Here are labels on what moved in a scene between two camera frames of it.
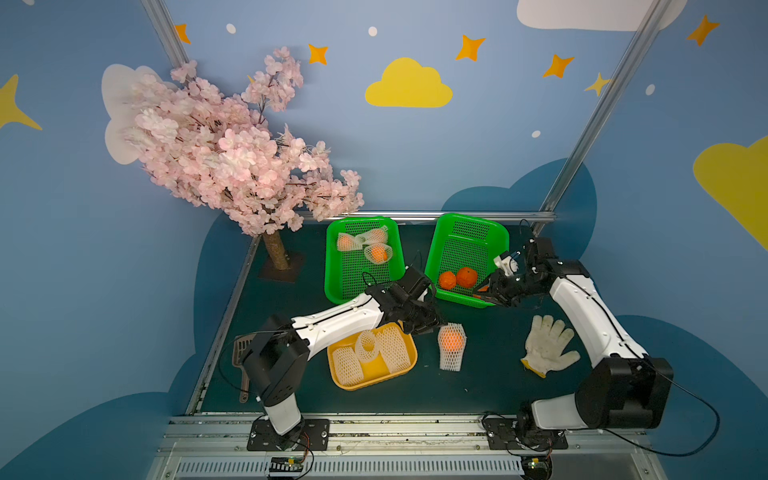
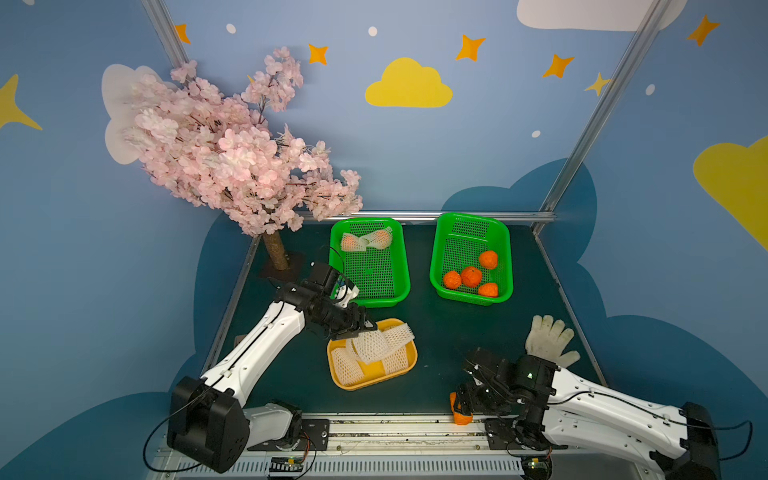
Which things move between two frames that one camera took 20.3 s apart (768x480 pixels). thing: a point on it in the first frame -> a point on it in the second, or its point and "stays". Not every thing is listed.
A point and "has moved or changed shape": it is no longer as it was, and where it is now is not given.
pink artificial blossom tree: (222, 152) stays
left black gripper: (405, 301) -> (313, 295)
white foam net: (347, 369) stays
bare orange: (447, 280) stays
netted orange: (379, 235) has moved or changed shape
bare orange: (467, 277) stays
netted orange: (347, 242) stays
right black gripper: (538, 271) -> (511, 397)
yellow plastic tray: (373, 357) stays
